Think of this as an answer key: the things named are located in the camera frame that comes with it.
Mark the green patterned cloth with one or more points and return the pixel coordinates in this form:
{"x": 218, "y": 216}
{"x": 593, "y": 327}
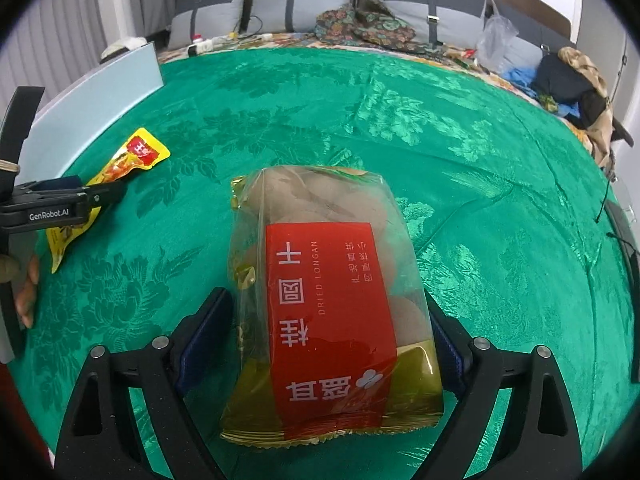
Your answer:
{"x": 500, "y": 185}

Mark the red label dried fruit packet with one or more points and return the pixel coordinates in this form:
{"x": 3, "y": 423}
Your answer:
{"x": 325, "y": 310}

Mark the clear plastic bag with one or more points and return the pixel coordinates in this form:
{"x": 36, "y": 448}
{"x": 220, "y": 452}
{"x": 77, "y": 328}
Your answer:
{"x": 495, "y": 42}

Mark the white cloth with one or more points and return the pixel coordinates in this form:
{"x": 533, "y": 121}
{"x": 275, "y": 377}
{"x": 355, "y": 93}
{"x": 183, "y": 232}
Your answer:
{"x": 122, "y": 49}

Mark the floral bed sheet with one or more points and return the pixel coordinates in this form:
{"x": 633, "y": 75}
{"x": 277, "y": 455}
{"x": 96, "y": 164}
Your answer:
{"x": 280, "y": 40}

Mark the blue cloth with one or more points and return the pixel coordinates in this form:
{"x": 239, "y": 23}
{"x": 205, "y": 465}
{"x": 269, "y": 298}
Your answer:
{"x": 520, "y": 80}

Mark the white power strip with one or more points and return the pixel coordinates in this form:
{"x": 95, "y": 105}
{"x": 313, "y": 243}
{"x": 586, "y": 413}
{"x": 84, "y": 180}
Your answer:
{"x": 200, "y": 47}

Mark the grey curtain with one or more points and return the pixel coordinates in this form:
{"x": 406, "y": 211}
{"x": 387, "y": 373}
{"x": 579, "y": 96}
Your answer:
{"x": 152, "y": 0}

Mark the pile of clothes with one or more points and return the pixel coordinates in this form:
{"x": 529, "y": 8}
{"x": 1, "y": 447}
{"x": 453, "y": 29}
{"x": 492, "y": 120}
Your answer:
{"x": 580, "y": 62}

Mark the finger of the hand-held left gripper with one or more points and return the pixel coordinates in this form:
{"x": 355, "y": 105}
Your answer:
{"x": 62, "y": 182}
{"x": 107, "y": 192}

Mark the person's left hand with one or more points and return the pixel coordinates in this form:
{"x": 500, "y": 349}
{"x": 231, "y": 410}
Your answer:
{"x": 30, "y": 290}

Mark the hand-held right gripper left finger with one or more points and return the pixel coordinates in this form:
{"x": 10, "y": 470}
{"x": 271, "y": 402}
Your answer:
{"x": 200, "y": 340}

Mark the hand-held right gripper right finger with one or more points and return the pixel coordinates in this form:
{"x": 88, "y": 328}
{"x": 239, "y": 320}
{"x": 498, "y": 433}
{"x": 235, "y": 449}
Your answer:
{"x": 450, "y": 360}

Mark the white pleated curtain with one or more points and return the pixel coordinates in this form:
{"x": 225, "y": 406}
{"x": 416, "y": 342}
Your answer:
{"x": 75, "y": 30}

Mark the white door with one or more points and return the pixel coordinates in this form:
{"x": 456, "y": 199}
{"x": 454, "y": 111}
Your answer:
{"x": 605, "y": 35}

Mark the black bag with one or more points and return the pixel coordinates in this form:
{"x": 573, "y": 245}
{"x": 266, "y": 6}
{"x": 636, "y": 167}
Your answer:
{"x": 565, "y": 82}

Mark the yellow printed snack packet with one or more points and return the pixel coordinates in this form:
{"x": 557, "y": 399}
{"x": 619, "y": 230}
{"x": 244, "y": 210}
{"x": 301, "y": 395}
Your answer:
{"x": 130, "y": 157}

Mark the dark floral cloth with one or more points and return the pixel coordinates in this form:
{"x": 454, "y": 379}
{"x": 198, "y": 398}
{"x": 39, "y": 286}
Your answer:
{"x": 380, "y": 25}

